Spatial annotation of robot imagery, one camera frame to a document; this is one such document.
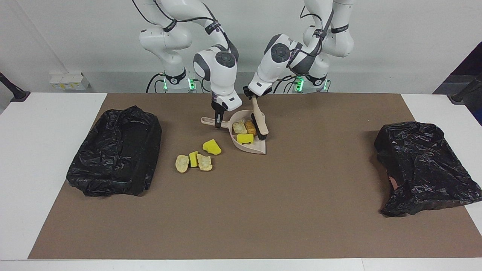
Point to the notched yellow sponge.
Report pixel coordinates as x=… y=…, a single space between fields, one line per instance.
x=245 y=139

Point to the brown cork shaped roll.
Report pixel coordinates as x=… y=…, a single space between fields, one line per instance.
x=250 y=128

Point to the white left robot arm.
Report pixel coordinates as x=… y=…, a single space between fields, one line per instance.
x=278 y=56

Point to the brown table mat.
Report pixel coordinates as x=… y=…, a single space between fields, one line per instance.
x=263 y=226

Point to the beige hand brush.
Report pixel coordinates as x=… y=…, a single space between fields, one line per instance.
x=260 y=120

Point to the beige plastic dustpan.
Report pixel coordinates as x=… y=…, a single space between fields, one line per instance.
x=256 y=146

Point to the pale bread piece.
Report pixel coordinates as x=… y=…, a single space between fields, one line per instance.
x=205 y=162
x=182 y=164

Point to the white wall power strip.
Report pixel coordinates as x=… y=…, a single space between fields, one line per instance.
x=67 y=81

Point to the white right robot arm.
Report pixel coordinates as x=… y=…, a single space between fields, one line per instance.
x=222 y=71

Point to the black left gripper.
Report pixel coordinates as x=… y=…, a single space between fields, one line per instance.
x=252 y=93

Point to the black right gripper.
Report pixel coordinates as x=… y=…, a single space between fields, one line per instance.
x=219 y=111

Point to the small yellow green sponge piece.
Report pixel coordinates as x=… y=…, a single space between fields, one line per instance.
x=193 y=159

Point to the black bag lined pink bin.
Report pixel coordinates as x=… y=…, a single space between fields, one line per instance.
x=425 y=169

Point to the striped croissant piece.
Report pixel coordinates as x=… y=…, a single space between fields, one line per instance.
x=239 y=127

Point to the large yellow sponge chunk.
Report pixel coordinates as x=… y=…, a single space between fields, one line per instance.
x=211 y=147

